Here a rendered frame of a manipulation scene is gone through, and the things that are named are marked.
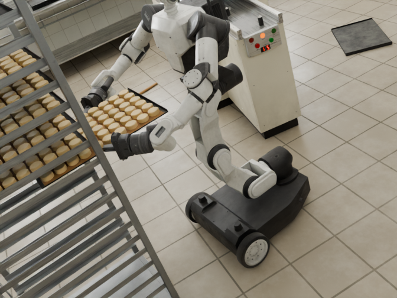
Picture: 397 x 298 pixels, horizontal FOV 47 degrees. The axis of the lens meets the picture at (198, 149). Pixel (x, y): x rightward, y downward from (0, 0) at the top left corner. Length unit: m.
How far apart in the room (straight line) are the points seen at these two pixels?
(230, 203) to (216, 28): 1.20
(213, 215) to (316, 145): 1.01
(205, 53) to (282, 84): 1.54
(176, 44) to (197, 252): 1.31
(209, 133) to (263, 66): 1.00
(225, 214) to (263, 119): 0.95
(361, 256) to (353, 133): 1.08
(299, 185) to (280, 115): 0.80
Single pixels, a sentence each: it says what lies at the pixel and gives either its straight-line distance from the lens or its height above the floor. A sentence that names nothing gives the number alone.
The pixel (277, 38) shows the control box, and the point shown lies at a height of 0.75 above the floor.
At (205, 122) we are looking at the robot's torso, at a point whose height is 0.84.
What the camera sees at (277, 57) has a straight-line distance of 3.20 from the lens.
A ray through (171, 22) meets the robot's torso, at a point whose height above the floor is 1.36.
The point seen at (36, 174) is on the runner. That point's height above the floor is 1.14.
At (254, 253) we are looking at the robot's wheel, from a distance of 2.57.
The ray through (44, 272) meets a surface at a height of 0.41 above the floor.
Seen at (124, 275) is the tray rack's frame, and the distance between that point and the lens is 2.68.
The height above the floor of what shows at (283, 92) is 0.34.
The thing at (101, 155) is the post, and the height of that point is 1.08.
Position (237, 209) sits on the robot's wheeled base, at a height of 0.17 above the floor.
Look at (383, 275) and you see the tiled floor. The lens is 2.50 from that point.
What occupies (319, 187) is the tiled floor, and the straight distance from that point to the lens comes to 2.97.
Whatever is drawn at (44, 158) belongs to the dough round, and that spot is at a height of 1.15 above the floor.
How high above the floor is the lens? 1.98
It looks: 33 degrees down
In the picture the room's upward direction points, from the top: 20 degrees counter-clockwise
